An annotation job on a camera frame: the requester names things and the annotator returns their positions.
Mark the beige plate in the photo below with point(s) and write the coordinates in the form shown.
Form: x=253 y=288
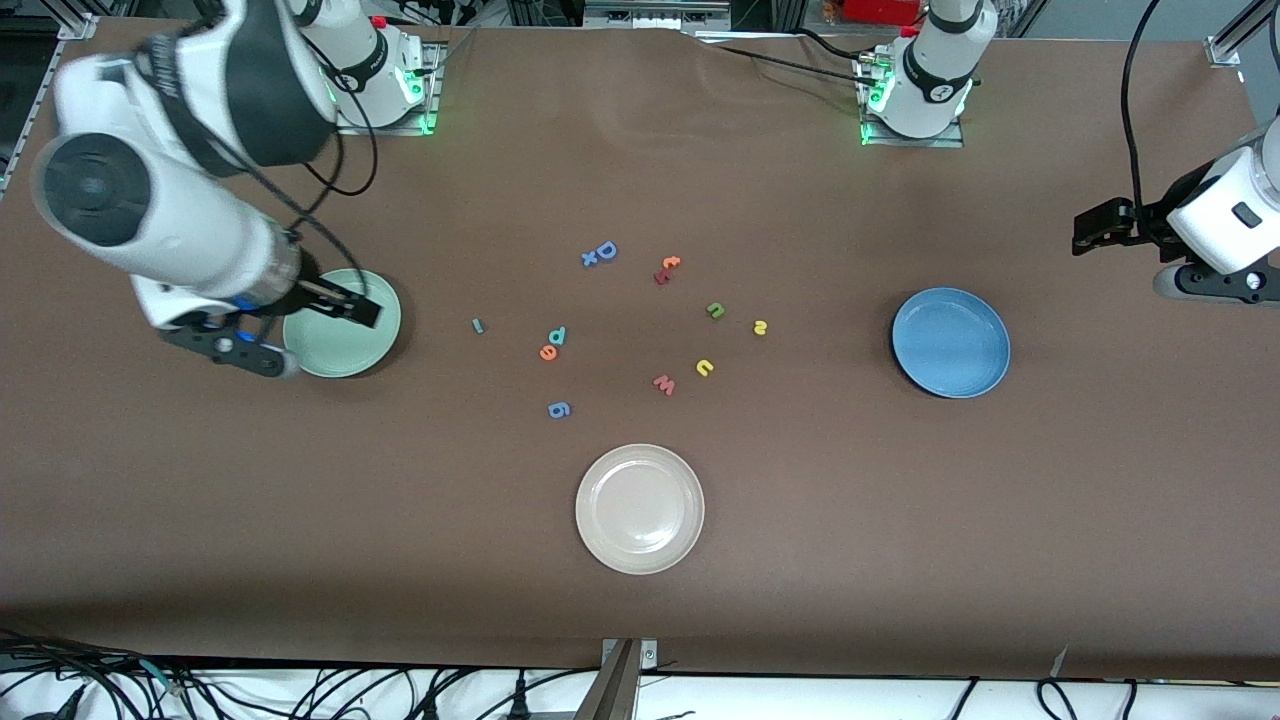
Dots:
x=640 y=509

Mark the brown table cover sheet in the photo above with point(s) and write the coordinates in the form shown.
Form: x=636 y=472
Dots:
x=400 y=550

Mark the light green plate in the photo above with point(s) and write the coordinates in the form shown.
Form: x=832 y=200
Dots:
x=360 y=352

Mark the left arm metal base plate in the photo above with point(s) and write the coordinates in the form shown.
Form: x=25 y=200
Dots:
x=910 y=143

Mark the red letter w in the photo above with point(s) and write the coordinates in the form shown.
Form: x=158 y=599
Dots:
x=664 y=385

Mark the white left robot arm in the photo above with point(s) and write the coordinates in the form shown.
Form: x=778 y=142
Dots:
x=935 y=90

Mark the aluminium frame rail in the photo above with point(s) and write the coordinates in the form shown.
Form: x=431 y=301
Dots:
x=75 y=25
x=1225 y=50

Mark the grey metal box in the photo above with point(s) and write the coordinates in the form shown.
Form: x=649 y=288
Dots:
x=650 y=15

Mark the red box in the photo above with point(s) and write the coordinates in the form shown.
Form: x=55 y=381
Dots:
x=880 y=10

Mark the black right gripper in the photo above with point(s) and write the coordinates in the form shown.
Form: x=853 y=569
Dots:
x=308 y=287

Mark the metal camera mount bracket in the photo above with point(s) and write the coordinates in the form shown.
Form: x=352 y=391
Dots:
x=618 y=685

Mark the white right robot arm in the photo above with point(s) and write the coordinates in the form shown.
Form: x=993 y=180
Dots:
x=180 y=230

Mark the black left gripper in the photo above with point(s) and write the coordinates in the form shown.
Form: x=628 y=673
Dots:
x=1150 y=218

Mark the blue plate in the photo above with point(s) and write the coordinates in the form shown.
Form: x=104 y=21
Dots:
x=950 y=343

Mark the blue letter D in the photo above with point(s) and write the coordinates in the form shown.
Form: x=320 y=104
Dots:
x=600 y=250

